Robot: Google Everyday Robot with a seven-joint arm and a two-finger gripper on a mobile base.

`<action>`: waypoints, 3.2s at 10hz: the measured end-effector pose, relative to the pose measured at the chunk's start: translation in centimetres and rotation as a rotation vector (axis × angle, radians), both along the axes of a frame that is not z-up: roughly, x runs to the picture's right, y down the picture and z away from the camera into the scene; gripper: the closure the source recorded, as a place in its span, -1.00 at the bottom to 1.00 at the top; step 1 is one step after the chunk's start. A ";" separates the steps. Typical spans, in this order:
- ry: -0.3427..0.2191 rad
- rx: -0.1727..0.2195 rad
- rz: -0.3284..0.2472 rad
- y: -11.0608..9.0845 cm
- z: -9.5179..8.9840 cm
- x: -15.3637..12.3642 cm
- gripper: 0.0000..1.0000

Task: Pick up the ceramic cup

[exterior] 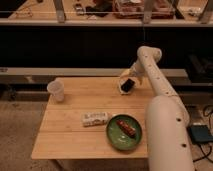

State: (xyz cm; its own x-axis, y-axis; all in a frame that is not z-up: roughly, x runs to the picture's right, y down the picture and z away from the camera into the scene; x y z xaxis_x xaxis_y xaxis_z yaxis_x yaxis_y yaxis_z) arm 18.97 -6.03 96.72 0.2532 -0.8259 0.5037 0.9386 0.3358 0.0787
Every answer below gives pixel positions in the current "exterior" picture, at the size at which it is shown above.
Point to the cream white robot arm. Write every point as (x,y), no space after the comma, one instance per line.
(166,117)

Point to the long wooden shelf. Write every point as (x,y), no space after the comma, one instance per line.
(100,13)

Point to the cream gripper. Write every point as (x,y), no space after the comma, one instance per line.
(129,74)

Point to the white snack box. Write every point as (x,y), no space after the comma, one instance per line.
(93,119)

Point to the dark blue floor box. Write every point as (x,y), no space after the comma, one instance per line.
(200,134)

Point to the wooden tray with items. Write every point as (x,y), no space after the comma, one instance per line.
(135,9)

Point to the small black block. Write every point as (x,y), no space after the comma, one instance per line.
(127,85)

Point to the red brown snack bar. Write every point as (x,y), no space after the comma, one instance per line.
(127,129)

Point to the wooden table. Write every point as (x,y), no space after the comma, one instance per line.
(78,148)

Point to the dark box on right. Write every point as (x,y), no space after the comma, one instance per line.
(200,69)

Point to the green round plate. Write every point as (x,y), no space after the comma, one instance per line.
(118,139)

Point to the eyeglasses on shelf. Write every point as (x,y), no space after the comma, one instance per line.
(23,14)

